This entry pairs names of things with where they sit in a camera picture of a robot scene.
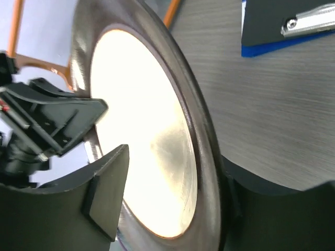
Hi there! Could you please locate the black clipboard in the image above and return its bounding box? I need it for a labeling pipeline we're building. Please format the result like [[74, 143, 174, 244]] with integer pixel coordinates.
[[241, 0, 334, 47]]

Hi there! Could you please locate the orange wooden shelf rack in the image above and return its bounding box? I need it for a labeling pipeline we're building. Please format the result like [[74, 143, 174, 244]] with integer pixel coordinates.
[[7, 0, 182, 92]]

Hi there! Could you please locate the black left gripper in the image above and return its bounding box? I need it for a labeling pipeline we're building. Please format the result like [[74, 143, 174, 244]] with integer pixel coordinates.
[[1, 52, 108, 188]]

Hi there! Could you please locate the blue folder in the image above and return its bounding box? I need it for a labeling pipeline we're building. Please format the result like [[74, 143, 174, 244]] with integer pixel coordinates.
[[241, 1, 334, 58]]

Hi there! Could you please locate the dark grey cream plate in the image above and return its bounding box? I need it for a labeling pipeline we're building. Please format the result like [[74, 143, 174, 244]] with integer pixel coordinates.
[[71, 1, 224, 250]]

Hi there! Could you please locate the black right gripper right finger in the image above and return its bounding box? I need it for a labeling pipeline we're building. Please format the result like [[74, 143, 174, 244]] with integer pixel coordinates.
[[223, 158, 334, 250]]

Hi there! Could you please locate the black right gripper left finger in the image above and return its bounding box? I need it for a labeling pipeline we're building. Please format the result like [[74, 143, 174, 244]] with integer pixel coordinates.
[[1, 145, 129, 250]]

